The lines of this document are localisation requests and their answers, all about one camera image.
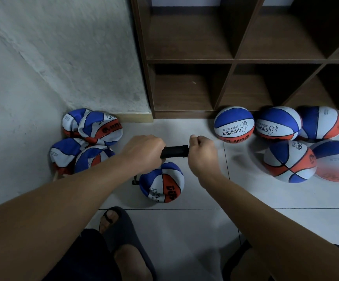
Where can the person's right forearm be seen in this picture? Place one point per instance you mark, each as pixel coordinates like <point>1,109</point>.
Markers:
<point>283,234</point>

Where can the person's left hand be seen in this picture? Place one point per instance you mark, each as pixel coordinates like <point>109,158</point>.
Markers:
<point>141,153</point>

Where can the black hand pump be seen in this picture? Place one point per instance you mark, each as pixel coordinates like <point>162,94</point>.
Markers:
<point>175,151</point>

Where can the person's left forearm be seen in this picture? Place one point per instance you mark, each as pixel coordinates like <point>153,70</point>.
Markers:
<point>41,225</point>

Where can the person's left foot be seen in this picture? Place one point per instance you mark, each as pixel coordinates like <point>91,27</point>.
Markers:
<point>133,265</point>

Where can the black sandal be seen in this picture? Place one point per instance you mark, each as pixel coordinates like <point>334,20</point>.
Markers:
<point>122,228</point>
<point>232,260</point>

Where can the brown wooden cubby shelf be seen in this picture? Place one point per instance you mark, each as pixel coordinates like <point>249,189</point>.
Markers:
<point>187,41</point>

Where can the person's right hand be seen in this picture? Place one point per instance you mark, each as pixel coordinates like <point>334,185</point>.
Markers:
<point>204,159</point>

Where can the blue white red basketball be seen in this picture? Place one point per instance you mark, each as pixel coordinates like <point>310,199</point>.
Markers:
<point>90,158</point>
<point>102,128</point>
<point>289,162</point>
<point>336,162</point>
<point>70,121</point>
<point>234,124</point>
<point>321,123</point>
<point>278,123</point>
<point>161,184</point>
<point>63,153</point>

